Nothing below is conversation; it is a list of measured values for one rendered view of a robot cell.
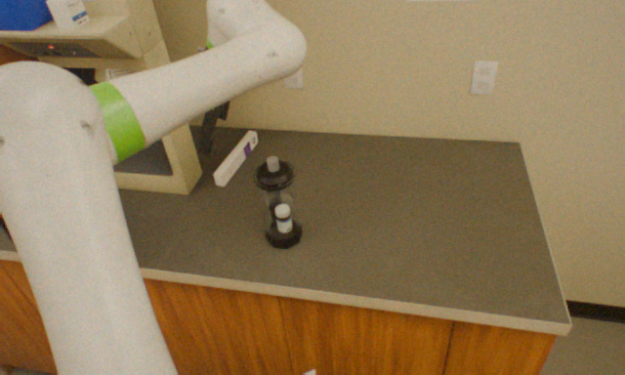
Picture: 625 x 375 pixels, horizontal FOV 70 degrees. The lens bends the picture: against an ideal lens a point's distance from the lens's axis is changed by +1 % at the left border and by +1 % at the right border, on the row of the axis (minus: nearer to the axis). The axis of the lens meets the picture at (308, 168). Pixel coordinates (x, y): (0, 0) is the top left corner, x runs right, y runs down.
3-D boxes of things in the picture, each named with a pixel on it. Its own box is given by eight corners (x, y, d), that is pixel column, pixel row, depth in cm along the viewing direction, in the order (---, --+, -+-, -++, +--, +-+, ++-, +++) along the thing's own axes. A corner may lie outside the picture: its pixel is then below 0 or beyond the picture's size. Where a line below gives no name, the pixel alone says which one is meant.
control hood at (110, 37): (34, 53, 118) (16, 15, 112) (144, 55, 112) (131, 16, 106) (2, 71, 110) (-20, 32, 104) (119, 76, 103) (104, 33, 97)
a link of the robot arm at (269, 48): (96, 64, 64) (109, 116, 73) (140, 114, 60) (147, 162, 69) (283, -3, 83) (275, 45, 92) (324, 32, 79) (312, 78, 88)
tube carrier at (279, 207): (270, 217, 128) (260, 158, 114) (307, 221, 125) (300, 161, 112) (260, 245, 119) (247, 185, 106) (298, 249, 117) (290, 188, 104)
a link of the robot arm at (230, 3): (244, -35, 88) (197, -28, 81) (285, -1, 84) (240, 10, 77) (233, 26, 98) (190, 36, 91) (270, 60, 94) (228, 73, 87)
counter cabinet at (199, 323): (94, 258, 250) (17, 122, 195) (477, 307, 207) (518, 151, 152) (6, 374, 199) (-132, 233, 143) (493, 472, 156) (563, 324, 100)
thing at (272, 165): (264, 167, 115) (260, 146, 111) (298, 170, 113) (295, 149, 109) (252, 189, 108) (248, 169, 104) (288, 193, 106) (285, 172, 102)
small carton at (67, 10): (71, 20, 106) (61, -7, 102) (90, 20, 105) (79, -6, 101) (57, 27, 102) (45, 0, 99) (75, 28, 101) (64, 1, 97)
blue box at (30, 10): (25, 16, 111) (7, -22, 105) (60, 16, 109) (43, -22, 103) (-5, 31, 103) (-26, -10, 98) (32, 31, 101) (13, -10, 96)
